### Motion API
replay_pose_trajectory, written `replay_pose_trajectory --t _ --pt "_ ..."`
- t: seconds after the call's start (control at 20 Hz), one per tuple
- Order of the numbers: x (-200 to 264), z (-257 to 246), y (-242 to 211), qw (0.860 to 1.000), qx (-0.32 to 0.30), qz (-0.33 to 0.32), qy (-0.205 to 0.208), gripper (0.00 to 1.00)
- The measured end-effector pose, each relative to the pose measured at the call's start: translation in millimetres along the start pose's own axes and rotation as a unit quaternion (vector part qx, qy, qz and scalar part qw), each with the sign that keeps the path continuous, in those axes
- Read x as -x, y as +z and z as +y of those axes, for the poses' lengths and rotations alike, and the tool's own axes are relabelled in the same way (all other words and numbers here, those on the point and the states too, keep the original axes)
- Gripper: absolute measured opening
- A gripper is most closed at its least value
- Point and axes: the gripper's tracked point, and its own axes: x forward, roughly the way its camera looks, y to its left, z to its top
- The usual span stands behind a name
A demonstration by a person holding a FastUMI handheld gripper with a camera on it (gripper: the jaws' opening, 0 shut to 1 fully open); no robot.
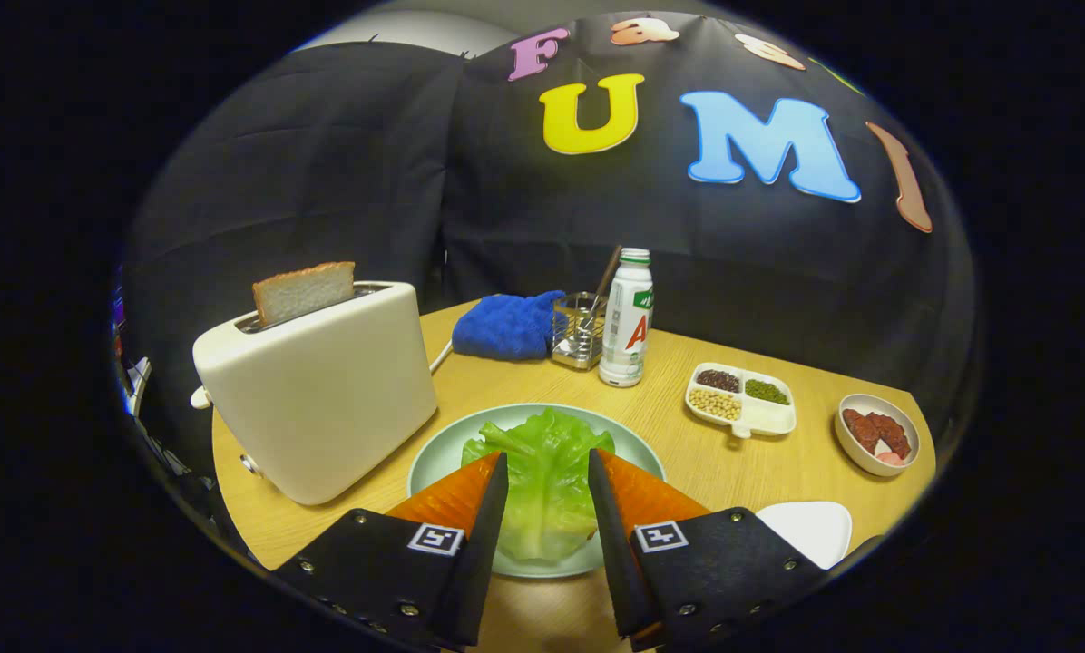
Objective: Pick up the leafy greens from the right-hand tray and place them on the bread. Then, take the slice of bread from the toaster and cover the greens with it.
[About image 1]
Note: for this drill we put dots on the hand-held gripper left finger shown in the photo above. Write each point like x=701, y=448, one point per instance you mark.
x=483, y=553

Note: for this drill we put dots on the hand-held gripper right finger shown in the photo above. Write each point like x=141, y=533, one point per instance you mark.
x=610, y=553

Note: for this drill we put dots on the green lettuce leaf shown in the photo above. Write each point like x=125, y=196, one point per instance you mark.
x=547, y=481

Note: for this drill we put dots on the toasted bread slice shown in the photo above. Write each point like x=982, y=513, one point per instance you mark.
x=302, y=292

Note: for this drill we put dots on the pale green round plate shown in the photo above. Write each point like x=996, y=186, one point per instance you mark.
x=438, y=462

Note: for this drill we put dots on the pile of yellow soybeans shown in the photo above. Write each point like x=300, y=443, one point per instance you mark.
x=715, y=404

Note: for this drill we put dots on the white flat plate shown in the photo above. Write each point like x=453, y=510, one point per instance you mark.
x=806, y=531

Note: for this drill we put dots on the pile of dark beans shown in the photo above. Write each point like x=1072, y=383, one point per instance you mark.
x=718, y=380

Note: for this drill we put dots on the white milk bottle green cap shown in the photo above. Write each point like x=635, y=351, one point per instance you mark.
x=626, y=349

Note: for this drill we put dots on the white divided dish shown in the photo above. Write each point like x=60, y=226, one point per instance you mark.
x=769, y=417

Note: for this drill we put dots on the white toaster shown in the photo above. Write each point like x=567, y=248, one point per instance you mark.
x=325, y=399

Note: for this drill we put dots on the pile of green beans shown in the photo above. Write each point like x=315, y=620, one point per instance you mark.
x=767, y=392

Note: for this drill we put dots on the blue fluffy cloth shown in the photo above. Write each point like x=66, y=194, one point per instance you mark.
x=506, y=326

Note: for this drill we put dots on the white round bowl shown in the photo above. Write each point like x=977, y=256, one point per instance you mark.
x=855, y=458

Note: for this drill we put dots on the red meat chunk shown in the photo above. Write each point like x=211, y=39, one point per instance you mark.
x=894, y=435
x=858, y=426

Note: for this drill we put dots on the brown wooden chopstick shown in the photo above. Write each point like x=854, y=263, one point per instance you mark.
x=610, y=272

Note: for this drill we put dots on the pale pink meat piece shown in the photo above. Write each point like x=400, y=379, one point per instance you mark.
x=887, y=457

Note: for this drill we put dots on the white plastic object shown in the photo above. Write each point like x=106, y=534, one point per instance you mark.
x=139, y=385

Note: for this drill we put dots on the black backdrop cloth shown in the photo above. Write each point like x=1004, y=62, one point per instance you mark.
x=325, y=163

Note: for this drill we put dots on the red blue striped object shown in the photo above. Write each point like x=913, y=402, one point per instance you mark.
x=118, y=322

